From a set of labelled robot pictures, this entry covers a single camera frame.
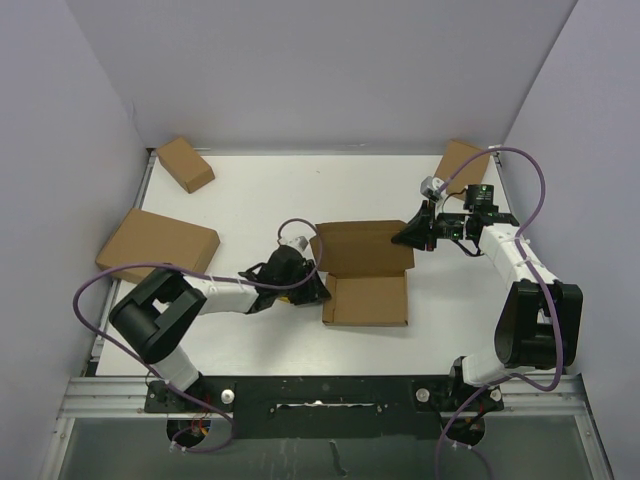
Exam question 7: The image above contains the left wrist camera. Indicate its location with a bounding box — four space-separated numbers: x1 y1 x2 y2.
278 236 309 254

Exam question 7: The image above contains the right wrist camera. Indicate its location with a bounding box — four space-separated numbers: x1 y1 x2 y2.
420 176 446 203

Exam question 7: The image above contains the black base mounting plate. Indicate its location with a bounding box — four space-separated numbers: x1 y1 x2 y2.
144 375 504 446

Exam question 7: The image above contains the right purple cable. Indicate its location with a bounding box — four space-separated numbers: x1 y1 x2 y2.
433 145 566 480

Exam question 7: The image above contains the large folded cardboard box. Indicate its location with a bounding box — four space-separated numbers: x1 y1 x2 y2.
95 208 220 284

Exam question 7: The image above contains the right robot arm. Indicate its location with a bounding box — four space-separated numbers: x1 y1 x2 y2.
392 177 583 409

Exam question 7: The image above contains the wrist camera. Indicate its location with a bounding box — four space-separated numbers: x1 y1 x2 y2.
278 236 309 254
420 176 446 203

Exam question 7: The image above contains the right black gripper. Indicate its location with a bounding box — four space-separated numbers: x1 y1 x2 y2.
390 200 468 253

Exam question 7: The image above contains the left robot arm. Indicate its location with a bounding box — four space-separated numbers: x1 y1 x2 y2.
109 245 331 411

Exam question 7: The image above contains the small folded cardboard box left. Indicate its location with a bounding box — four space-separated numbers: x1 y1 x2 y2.
156 137 215 194

